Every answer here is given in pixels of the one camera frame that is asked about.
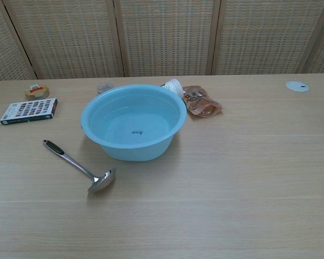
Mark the round grey cable grommet cover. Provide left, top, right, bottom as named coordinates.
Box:
left=285, top=80, right=309, bottom=93

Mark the metal ladle with black grip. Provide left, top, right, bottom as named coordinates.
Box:
left=42, top=139, right=117, bottom=193

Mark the light blue bowl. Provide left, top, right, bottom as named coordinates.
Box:
left=80, top=86, right=188, bottom=162

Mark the brown snack pouch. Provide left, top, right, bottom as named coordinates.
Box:
left=182, top=85, right=224, bottom=119

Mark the white tube packet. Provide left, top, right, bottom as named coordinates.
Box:
left=159, top=78, right=186, bottom=99

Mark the small clear glass jar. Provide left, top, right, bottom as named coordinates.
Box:
left=97, top=82, right=114, bottom=94

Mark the woven rattan folding screen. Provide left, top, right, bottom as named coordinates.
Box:
left=0, top=0, right=324, bottom=84

